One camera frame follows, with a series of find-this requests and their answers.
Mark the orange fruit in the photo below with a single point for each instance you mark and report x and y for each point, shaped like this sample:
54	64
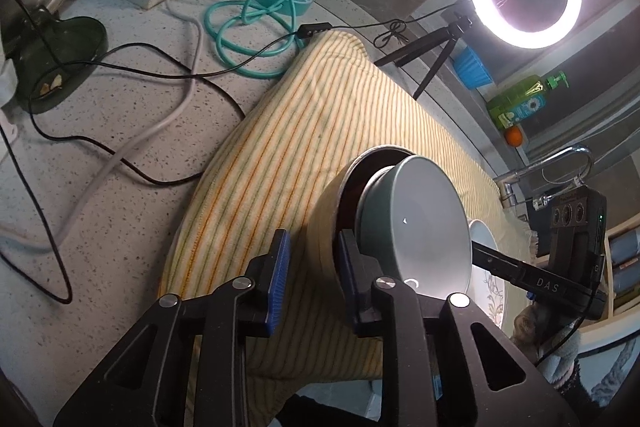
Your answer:
514	136

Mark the red steel bowl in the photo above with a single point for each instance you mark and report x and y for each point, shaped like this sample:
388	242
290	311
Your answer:
360	186

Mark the dark green dish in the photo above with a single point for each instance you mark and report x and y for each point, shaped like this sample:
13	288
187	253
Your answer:
53	57

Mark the yellow striped cloth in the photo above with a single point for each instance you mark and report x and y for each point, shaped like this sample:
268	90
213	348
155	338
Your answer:
279	170

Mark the light blue rimmed bowl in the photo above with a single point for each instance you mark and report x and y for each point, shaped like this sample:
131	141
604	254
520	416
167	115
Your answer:
411	219

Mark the black tripod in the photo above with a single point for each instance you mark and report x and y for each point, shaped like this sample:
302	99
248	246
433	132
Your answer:
447	36

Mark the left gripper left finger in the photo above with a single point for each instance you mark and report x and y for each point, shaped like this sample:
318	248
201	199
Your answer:
248	306

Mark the gloved right hand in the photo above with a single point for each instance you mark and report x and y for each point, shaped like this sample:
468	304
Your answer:
552	350

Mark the white plate with leaf pattern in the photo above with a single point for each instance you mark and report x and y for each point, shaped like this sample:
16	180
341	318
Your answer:
486	290

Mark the green dish soap bottle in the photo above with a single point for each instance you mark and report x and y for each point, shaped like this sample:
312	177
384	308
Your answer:
523	99

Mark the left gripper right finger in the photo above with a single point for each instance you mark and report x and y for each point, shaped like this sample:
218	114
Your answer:
388	309

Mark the chrome faucet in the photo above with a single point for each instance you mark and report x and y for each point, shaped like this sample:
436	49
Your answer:
508	180

